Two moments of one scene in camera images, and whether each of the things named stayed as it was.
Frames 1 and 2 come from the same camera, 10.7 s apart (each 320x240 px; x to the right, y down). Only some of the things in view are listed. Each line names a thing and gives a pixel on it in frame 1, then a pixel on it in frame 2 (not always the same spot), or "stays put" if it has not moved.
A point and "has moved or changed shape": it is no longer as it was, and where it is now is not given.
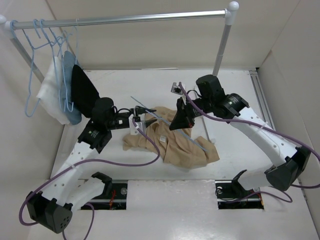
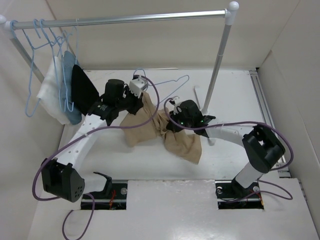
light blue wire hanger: (179, 131) to (164, 82)
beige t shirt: (180, 148) has moved or changed shape
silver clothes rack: (231, 10) stays put
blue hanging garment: (69, 110) stays put
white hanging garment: (51, 96) stays put
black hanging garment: (83, 91) stays put
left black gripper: (138, 111) to (138, 103)
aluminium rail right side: (262, 100) stays put
